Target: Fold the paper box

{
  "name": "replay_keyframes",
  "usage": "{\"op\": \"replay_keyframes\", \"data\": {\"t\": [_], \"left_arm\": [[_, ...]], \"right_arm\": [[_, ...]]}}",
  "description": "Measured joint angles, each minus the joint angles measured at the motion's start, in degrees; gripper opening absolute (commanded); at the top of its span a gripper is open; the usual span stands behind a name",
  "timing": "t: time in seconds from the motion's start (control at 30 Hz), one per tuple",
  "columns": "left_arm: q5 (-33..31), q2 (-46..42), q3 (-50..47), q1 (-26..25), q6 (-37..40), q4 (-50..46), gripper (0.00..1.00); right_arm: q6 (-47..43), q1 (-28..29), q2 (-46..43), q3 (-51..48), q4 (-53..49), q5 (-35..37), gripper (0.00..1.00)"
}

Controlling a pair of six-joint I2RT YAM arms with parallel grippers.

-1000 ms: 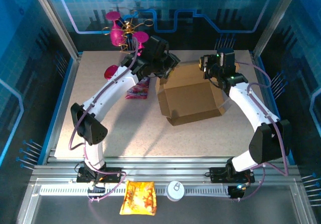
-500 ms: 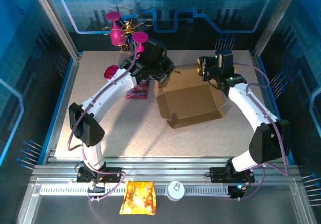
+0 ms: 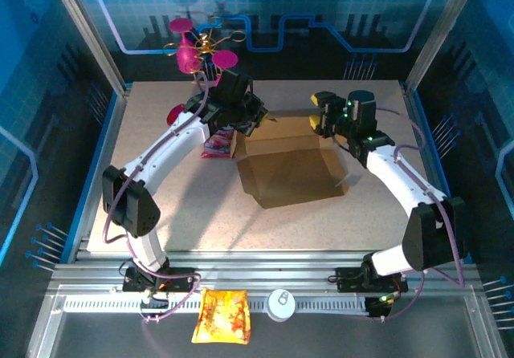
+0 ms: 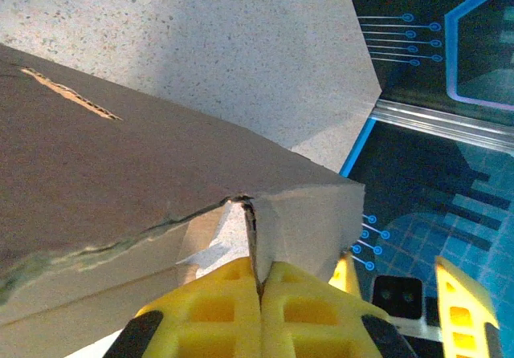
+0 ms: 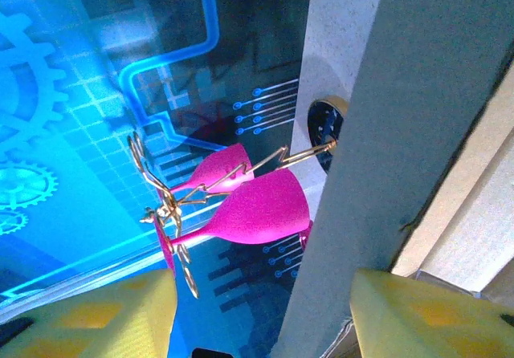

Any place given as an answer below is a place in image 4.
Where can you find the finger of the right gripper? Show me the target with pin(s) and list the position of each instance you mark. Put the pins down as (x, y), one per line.
(462, 318)
(344, 275)

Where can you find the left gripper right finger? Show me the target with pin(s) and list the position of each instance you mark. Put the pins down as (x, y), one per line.
(321, 334)

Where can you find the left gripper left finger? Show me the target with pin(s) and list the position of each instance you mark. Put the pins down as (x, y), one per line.
(180, 334)

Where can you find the brown cardboard box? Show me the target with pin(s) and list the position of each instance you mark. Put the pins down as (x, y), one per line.
(120, 165)

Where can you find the aluminium extrusion frame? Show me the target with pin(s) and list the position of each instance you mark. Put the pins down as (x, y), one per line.
(441, 125)

